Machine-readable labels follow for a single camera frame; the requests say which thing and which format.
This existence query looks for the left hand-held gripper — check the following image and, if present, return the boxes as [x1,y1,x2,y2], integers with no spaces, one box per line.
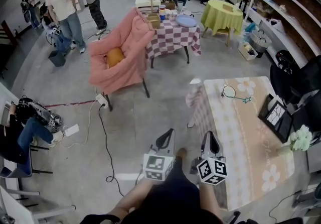
[142,128,176,182]

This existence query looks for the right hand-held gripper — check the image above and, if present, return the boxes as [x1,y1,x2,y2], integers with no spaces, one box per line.
[189,131,228,186]

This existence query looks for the clear glass beaker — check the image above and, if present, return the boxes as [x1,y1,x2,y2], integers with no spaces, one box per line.
[222,85,236,98]

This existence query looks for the person's right forearm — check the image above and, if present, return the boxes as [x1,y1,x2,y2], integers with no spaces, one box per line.
[199,182,223,221]

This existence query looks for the person's left forearm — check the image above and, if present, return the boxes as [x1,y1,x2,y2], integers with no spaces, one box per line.
[106,179,157,218]

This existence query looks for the person's brown shoe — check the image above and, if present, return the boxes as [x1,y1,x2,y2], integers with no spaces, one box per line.
[175,148,188,160]

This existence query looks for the peach floral tablecloth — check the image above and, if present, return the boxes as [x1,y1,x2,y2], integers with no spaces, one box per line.
[185,76,295,211]

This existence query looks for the person's dark clothing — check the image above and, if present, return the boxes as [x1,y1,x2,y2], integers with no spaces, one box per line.
[120,156,221,224]

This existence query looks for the black tray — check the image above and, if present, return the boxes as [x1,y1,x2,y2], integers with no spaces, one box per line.
[257,93,294,144]

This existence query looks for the black framed picture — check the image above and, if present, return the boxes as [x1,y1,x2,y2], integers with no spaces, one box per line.
[265,100,287,131]

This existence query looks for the white power strip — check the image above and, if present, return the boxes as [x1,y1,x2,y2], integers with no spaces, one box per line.
[95,93,109,108]

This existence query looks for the vase of white flowers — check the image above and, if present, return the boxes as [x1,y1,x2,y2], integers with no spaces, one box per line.
[277,124,313,156]

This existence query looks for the orange cushion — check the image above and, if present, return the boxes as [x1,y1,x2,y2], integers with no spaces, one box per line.
[106,47,125,68]

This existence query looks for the white storage bin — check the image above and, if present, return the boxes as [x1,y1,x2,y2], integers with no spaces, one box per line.
[237,41,259,61]

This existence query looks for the checkered tablecloth table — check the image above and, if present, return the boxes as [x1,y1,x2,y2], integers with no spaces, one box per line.
[144,9,203,69]

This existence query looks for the black chair with armrests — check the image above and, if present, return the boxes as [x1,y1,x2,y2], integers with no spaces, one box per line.
[288,92,321,133]

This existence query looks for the pink covered armchair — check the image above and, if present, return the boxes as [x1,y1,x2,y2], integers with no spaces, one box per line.
[87,7,156,112]

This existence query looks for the black bag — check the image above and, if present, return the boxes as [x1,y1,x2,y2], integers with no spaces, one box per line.
[275,49,296,74]

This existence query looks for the black mesh office chair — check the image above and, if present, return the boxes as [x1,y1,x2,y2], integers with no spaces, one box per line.
[270,55,321,104]

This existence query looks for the grey woven basket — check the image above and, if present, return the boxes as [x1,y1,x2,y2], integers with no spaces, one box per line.
[250,29,273,58]

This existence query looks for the yellow wooden bucket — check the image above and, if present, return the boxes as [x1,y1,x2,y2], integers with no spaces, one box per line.
[146,14,162,30]

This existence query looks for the pale blue plate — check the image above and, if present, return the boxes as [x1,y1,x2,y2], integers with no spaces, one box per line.
[175,14,198,28]

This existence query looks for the green tablecloth round table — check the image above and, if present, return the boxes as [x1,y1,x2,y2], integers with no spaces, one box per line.
[200,0,244,47]

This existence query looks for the dark grey bin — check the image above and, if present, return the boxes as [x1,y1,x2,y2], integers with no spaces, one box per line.
[48,50,67,67]

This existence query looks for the white plastic bag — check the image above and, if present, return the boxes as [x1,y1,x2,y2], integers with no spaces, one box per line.
[268,18,285,33]

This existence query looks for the wicker basket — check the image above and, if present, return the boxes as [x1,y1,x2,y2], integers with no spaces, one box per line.
[160,0,176,10]

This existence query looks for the cream box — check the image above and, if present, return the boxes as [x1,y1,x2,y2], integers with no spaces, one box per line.
[135,0,162,9]

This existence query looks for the grey blue chair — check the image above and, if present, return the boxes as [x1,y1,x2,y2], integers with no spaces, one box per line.
[0,142,53,180]

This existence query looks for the white shelving unit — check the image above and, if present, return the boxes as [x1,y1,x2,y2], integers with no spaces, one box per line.
[244,0,321,68]

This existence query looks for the white desk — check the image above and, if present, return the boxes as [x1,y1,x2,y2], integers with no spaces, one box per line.
[0,185,76,224]

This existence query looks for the black cable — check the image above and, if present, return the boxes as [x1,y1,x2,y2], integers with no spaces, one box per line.
[98,103,126,197]

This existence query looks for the black strap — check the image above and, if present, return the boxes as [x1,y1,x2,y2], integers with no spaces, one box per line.
[82,214,121,224]

